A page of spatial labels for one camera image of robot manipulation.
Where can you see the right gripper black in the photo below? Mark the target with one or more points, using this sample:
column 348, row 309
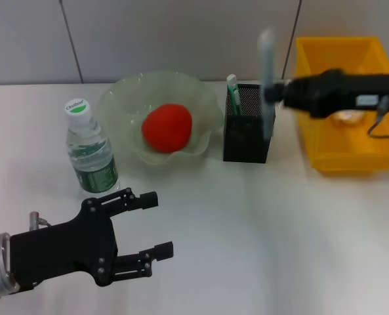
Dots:
column 338, row 92

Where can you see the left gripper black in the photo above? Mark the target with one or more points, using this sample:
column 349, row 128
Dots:
column 63, row 246

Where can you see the grey marker pen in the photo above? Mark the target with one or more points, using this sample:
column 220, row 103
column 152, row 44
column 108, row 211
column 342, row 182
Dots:
column 266, row 59

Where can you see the green toothbrush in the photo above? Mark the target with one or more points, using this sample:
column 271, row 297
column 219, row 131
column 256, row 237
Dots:
column 235, row 98

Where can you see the white paper ball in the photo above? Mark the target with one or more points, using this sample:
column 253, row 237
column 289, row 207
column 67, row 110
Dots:
column 348, row 118

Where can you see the clear water bottle green label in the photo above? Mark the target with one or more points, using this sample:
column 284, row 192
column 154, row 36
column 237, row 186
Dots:
column 92, row 157

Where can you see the red-orange orange fruit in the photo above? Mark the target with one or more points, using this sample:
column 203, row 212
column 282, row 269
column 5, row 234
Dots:
column 168, row 128

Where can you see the black mesh pen holder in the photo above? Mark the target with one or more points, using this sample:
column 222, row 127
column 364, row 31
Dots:
column 246, row 141

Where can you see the pale green glass fruit plate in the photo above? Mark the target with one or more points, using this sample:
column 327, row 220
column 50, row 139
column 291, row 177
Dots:
column 122, row 108

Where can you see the yellow plastic bin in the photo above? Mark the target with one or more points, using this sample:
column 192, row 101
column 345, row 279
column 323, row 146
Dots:
column 345, row 151

